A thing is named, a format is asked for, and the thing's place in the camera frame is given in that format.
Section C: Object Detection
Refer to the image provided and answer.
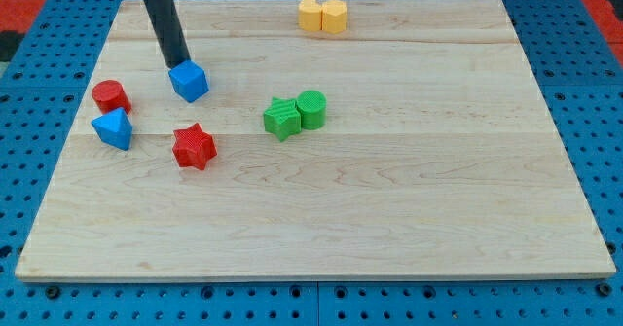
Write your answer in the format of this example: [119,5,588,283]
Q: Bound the blue cube block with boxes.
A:
[168,60,209,103]

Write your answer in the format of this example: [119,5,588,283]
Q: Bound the blue triangle block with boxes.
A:
[91,107,133,151]

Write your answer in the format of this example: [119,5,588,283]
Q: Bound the green star block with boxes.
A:
[263,97,302,142]

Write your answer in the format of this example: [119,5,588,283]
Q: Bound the green cylinder block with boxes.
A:
[296,90,327,130]

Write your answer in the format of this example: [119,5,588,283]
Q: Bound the red star block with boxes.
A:
[172,123,217,170]

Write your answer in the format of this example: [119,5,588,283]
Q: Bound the light wooden board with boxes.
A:
[15,0,616,283]

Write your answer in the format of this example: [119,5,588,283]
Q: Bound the yellow hexagon block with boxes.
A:
[321,0,348,34]

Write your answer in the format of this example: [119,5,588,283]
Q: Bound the yellow heart block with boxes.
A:
[298,0,322,32]

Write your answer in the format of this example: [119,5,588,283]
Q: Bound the red cylinder block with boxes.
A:
[92,80,132,114]

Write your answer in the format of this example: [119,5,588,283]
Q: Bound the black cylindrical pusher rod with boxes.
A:
[143,0,190,68]

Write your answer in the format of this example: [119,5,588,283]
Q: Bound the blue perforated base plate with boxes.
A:
[1,0,622,325]

